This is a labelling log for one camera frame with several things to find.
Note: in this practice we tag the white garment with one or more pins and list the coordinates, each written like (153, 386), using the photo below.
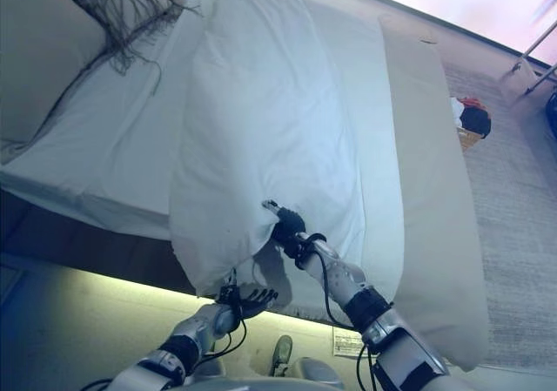
(456, 112)

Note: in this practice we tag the silver robot right leg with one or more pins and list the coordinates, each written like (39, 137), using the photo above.
(283, 352)

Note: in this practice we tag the black garment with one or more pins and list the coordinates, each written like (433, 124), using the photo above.
(476, 123)

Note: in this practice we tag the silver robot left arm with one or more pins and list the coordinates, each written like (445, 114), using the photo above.
(187, 339)

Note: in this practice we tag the white duvet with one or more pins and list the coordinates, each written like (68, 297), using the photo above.
(283, 147)

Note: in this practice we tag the red garment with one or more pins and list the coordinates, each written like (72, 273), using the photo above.
(470, 103)

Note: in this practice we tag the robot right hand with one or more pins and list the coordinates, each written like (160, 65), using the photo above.
(289, 227)

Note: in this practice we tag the grey rug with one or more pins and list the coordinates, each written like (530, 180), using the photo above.
(513, 234)

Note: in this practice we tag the beige bed runner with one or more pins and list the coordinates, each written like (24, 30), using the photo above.
(435, 190)

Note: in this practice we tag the metal frame cart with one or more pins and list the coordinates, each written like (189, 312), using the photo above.
(535, 47)

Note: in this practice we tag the brown upholstered bed frame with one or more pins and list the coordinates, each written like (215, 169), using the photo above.
(87, 243)

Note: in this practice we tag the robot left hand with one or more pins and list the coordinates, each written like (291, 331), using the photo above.
(232, 301)

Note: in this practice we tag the grey fringed decorative cushion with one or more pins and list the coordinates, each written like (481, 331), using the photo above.
(113, 12)

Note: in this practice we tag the white label sticker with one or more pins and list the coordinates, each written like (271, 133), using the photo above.
(347, 341)

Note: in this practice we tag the tan laundry box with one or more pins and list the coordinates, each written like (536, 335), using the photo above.
(470, 140)

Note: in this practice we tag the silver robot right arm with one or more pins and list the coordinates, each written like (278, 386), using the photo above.
(370, 312)

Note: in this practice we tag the beige pillow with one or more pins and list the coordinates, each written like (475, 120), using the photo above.
(39, 60)

